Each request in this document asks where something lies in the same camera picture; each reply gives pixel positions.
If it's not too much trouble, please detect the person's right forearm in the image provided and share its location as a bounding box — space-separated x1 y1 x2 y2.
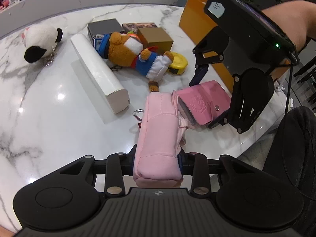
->
262 0 316 51

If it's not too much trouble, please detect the brown bear plush toy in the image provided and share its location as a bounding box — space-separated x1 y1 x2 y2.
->
98 32 174 93

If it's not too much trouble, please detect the orange storage box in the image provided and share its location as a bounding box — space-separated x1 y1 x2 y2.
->
179 0 296 91

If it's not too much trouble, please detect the pink fabric pouch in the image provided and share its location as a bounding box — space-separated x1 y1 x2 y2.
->
133 92 189 188

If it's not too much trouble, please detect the brown cardboard box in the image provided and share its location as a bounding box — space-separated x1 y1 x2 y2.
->
137 27 174 55

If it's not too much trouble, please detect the dark grey square box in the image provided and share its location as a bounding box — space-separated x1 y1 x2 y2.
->
87 19 124 50

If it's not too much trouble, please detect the panda plush keychain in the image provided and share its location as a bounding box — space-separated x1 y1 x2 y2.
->
21 24 63 66

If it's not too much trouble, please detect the yellow tape measure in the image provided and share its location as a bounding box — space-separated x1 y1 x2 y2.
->
167 51 188 75

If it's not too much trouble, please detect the long white box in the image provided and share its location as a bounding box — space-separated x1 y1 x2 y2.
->
71 34 130 114

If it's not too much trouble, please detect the orange crochet fruit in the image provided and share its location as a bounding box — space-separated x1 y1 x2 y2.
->
127 31 137 37

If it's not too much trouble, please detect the black cable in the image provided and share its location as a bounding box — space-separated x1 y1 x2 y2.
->
283 61 297 119

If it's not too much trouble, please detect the illustrated card box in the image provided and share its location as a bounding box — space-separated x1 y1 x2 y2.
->
122 23 157 34

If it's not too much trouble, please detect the pink leather wallet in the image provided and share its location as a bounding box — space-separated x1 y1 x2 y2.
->
176 80 230 129

